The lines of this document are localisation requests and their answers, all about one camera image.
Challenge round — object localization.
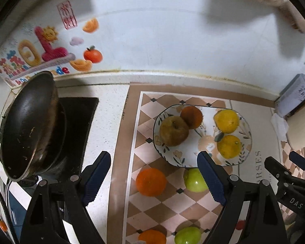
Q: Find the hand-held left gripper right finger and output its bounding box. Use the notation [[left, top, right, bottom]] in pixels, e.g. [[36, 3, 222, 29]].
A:
[[197, 151, 288, 244]]

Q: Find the white crumpled tissue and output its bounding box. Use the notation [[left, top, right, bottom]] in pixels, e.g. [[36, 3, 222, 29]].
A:
[[271, 113, 289, 141]]

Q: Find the colourful cartoon wall sticker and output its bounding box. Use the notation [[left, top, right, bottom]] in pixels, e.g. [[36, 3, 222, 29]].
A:
[[0, 0, 103, 87]]

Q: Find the green apple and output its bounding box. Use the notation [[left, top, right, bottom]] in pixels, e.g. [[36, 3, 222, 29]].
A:
[[183, 168, 209, 193], [174, 227, 202, 244]]

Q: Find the black frying pan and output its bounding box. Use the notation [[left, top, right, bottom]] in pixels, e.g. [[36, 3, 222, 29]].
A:
[[0, 71, 68, 182]]

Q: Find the black gas stove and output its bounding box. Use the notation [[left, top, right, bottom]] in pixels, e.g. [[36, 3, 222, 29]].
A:
[[36, 97, 99, 181]]

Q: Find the checkered table mat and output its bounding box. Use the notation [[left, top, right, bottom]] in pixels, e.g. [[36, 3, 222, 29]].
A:
[[108, 83, 305, 244]]

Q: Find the floral ceramic plate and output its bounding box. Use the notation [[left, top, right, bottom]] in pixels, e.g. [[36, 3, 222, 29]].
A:
[[152, 104, 252, 168]]

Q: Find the yellow citrus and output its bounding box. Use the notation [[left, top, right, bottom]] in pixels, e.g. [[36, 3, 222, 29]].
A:
[[213, 109, 240, 134], [217, 135, 242, 159]]

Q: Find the white bottle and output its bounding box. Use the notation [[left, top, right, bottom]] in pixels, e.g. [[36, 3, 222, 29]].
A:
[[274, 73, 305, 117]]

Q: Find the dark brownish orange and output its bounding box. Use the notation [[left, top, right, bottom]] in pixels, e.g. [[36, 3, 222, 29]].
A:
[[180, 106, 203, 130]]

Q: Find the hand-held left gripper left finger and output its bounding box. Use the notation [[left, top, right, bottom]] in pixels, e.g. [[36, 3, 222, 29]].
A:
[[20, 151, 112, 244]]

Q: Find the brown pear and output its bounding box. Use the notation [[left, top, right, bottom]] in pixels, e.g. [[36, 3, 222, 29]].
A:
[[159, 115, 190, 147]]

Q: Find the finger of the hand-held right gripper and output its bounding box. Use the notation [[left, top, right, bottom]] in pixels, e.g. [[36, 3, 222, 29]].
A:
[[289, 151, 305, 176], [264, 157, 305, 186]]

